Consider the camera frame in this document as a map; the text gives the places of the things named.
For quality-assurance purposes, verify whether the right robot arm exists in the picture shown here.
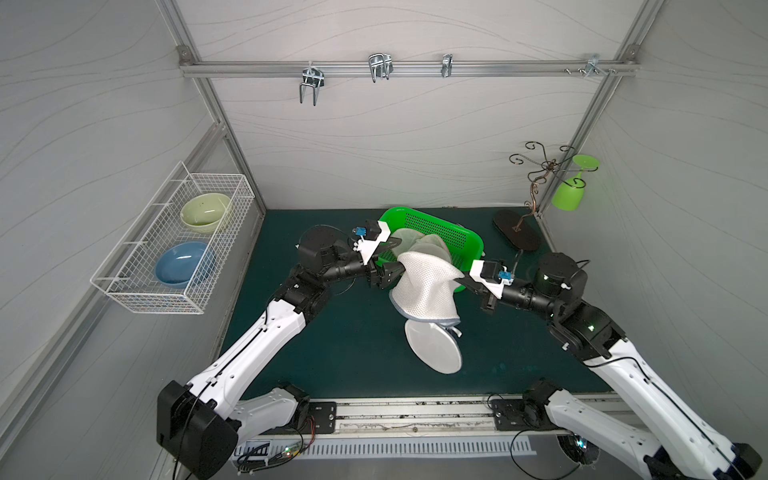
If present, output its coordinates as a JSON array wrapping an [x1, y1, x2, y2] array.
[[458, 253, 762, 479]]

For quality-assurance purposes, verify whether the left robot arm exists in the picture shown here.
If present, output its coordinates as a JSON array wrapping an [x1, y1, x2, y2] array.
[[156, 221, 404, 479]]

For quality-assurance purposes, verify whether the green plastic basket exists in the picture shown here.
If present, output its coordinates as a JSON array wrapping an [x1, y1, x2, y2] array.
[[378, 207, 484, 272]]

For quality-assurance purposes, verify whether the bronze cup tree stand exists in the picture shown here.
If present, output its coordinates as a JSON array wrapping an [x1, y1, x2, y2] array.
[[492, 140, 576, 252]]

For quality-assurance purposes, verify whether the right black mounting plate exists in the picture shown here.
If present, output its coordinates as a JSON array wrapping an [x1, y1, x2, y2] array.
[[487, 397, 564, 432]]

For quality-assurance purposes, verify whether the black mounting plate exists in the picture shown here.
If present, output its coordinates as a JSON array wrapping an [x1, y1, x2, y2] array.
[[487, 397, 564, 432], [264, 400, 337, 436]]

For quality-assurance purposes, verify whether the green plastic wine glass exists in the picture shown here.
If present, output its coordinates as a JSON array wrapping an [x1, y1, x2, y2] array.
[[552, 154, 600, 212]]

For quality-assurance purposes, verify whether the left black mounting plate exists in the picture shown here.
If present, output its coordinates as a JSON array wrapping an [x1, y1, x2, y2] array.
[[264, 400, 337, 436]]

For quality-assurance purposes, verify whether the light green bowl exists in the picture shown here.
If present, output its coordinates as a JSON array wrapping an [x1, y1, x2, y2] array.
[[180, 192, 231, 235]]

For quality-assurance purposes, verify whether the blue bowl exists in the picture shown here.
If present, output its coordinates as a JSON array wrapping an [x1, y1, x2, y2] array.
[[155, 241, 217, 289]]

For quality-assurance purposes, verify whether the looped metal hook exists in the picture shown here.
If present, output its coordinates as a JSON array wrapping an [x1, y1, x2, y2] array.
[[368, 53, 394, 83]]

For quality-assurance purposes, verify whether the double prong metal hook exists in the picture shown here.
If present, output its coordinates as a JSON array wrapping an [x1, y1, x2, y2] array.
[[299, 66, 325, 106]]

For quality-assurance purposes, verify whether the small flat metal hook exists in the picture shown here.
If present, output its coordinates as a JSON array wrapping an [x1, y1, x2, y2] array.
[[441, 53, 453, 78]]

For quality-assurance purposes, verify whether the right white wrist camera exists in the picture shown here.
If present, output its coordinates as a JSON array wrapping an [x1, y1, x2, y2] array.
[[469, 260, 514, 300]]

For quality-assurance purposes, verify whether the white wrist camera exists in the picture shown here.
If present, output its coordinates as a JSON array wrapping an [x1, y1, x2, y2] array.
[[469, 260, 514, 300], [353, 220, 402, 264]]

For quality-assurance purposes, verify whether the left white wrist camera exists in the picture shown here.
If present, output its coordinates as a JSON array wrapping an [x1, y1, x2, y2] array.
[[353, 220, 402, 264]]

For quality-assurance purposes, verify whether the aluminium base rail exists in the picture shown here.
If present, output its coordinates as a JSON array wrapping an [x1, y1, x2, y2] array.
[[314, 393, 521, 442]]

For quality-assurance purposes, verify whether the right black cable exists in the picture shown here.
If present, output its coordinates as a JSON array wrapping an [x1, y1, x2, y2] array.
[[484, 391, 583, 480]]

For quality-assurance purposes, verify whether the white slotted cable duct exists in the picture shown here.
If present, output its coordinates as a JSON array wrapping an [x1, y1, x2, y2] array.
[[233, 436, 536, 463]]

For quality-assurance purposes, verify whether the round floor cable port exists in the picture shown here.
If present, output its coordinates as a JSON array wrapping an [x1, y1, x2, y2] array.
[[557, 434, 600, 466]]

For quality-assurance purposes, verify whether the white wire wall basket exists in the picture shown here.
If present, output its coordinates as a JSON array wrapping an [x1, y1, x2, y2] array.
[[91, 163, 255, 315]]

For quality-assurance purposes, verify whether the left bundle of cables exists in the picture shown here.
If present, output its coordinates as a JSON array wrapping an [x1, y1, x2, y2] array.
[[232, 413, 316, 475]]

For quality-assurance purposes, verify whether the right metal rail hook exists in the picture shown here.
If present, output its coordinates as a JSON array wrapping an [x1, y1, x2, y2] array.
[[563, 54, 618, 79]]

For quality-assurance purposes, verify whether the aluminium top rail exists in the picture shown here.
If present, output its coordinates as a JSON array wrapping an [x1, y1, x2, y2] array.
[[179, 56, 640, 80]]

